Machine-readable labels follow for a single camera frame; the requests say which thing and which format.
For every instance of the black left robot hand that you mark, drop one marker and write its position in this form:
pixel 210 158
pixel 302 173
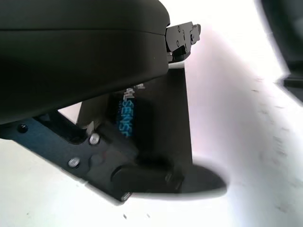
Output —
pixel 71 59

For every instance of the black box with lens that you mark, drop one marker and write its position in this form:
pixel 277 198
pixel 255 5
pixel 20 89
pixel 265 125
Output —
pixel 293 89

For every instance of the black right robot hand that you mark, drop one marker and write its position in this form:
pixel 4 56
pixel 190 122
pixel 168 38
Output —
pixel 291 28

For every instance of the black printed box lid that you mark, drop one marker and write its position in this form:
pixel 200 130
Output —
pixel 161 113

